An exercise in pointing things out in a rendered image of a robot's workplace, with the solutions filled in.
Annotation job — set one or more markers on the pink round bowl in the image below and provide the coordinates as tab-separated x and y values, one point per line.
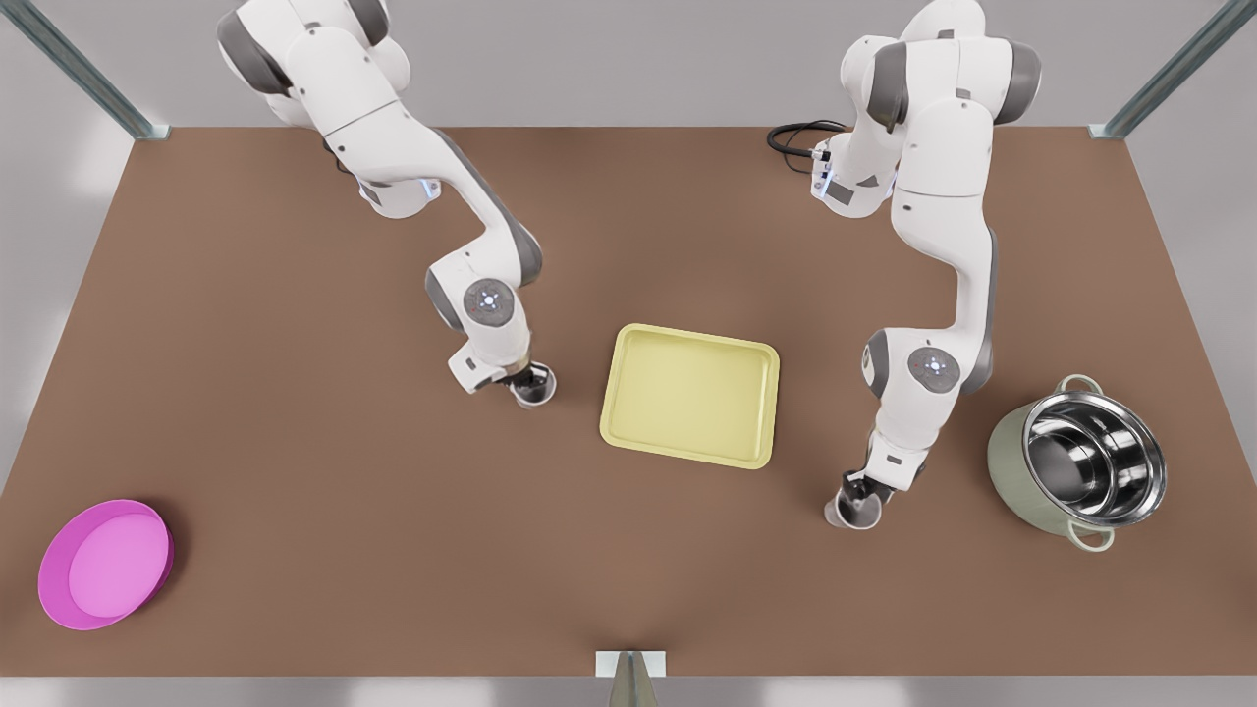
104	565

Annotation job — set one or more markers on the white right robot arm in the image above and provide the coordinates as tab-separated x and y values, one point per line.
373	128

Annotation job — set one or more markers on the pale yellow rectangular tray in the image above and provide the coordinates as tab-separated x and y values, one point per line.
689	395

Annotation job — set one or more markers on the white IKEA cup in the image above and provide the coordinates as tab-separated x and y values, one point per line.
536	391
852	515

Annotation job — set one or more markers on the green steel-lined pot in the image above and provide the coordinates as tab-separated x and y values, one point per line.
1080	462

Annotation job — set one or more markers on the silver frame post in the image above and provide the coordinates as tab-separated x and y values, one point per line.
79	69
1174	69
630	676

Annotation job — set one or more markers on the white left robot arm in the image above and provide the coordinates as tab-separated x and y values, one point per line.
933	167

